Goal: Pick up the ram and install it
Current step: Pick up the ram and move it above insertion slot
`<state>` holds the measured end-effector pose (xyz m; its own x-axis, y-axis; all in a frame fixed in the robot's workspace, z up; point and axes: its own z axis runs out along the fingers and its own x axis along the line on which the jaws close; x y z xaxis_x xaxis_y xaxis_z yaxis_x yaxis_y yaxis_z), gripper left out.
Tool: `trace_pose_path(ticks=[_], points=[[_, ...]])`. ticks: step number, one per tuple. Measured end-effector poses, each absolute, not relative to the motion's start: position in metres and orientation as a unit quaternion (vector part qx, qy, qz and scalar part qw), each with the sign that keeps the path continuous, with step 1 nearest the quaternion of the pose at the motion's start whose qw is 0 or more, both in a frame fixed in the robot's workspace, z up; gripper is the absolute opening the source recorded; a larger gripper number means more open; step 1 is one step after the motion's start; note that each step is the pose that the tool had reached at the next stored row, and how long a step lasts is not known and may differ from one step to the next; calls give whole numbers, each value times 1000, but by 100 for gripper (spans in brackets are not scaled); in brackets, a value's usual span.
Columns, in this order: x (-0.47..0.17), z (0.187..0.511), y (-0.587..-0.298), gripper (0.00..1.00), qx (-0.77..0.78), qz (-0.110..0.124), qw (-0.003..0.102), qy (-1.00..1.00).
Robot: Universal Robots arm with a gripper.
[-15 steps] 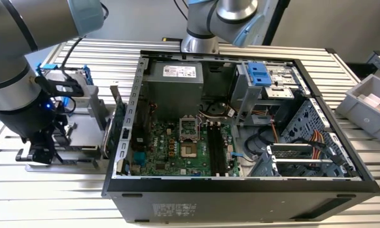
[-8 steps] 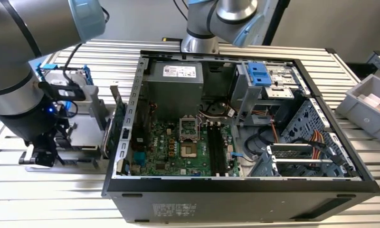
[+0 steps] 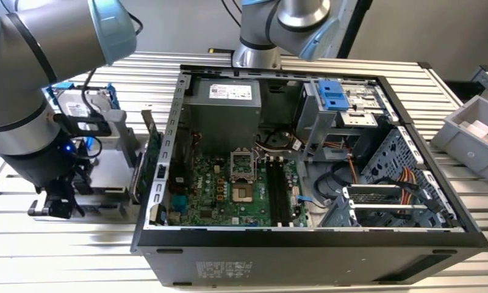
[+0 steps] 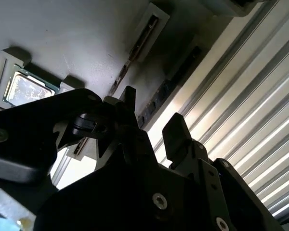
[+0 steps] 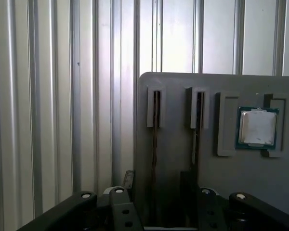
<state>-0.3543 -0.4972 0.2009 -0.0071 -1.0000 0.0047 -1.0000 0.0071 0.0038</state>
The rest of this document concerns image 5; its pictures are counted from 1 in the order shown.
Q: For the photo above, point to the grey parts rack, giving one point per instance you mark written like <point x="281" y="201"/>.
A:
<point x="231" y="173"/>

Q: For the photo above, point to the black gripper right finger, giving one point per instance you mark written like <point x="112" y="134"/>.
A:
<point x="207" y="216"/>

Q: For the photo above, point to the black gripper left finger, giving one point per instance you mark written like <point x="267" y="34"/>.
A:
<point x="125" y="211"/>

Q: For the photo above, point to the silver CPU chip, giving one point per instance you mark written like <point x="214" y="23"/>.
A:
<point x="257" y="127"/>

